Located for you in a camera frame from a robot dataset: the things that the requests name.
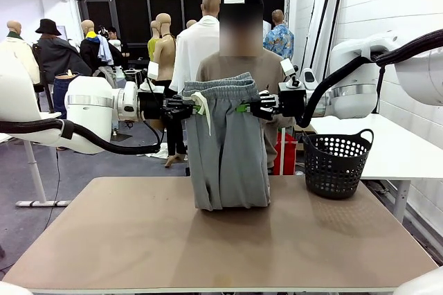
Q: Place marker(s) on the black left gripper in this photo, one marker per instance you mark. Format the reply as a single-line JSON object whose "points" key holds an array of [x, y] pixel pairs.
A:
{"points": [[150, 106]]}

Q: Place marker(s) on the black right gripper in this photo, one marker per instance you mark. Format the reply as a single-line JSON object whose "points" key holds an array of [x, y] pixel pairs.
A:
{"points": [[292, 102]]}

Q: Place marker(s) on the grey training pants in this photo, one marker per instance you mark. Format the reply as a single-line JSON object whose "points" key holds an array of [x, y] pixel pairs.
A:
{"points": [[235, 156]]}

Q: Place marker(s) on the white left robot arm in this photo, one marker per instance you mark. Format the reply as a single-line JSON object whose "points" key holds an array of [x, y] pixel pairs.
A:
{"points": [[90, 101]]}

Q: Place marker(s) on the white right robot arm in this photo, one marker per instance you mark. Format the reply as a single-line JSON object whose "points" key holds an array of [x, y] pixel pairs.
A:
{"points": [[356, 66]]}

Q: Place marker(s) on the white cloth on floor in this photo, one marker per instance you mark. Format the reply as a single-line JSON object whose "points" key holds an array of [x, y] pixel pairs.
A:
{"points": [[160, 152]]}

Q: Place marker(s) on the person in beige t-shirt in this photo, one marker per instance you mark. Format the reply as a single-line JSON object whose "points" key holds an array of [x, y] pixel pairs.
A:
{"points": [[239, 63]]}

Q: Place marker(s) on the bare tan mannequin black trousers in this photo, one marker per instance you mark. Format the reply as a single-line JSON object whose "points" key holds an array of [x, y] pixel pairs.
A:
{"points": [[165, 52]]}

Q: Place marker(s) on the red bin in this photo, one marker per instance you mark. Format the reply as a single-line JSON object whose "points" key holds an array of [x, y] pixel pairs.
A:
{"points": [[289, 156]]}

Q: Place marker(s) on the mannequin in white shirt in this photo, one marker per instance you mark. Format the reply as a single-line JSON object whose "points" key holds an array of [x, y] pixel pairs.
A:
{"points": [[194, 49]]}

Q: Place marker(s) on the mannequin in floral blue shirt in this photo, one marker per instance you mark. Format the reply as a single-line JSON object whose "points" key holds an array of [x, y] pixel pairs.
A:
{"points": [[278, 42]]}

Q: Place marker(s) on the mannequin in yellow top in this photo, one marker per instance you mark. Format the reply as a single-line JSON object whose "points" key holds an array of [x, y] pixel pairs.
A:
{"points": [[152, 47]]}

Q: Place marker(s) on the dark-haired person in background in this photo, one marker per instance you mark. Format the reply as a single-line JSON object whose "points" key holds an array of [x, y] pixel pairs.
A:
{"points": [[119, 47]]}

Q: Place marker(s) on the bare mannequin head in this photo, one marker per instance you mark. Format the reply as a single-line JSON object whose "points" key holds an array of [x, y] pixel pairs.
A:
{"points": [[191, 24]]}

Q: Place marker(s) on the black framed white panel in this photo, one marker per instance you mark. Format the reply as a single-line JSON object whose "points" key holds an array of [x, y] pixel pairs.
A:
{"points": [[316, 25], [334, 25]]}

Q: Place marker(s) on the black perforated plastic basket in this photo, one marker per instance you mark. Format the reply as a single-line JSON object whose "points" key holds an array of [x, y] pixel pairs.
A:
{"points": [[332, 177]]}

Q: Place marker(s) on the mannequin with yellow collar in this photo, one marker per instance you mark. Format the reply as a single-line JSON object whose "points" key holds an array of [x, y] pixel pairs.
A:
{"points": [[90, 52]]}

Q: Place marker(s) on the blue jeans on mannequin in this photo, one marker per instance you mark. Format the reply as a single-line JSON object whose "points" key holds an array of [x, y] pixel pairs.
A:
{"points": [[59, 94]]}

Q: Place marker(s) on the mannequin with black hat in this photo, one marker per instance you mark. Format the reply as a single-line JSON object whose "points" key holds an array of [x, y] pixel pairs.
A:
{"points": [[59, 56]]}

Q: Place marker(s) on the large white table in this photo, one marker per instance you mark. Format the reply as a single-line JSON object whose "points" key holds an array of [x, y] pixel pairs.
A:
{"points": [[398, 149]]}

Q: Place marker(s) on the white table with T-foot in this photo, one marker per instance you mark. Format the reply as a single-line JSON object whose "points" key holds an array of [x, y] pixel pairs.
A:
{"points": [[37, 177]]}

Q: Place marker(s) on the mannequin in cream jacket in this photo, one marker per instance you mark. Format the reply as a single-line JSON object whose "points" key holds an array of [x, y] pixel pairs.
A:
{"points": [[17, 52]]}

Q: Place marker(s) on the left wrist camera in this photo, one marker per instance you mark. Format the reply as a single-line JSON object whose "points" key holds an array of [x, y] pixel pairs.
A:
{"points": [[152, 83]]}

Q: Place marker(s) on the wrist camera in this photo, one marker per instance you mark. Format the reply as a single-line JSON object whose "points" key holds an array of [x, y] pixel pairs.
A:
{"points": [[152, 83], [292, 82]]}

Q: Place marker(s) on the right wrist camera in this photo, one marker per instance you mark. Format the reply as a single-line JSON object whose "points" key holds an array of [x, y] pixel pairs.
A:
{"points": [[292, 82]]}

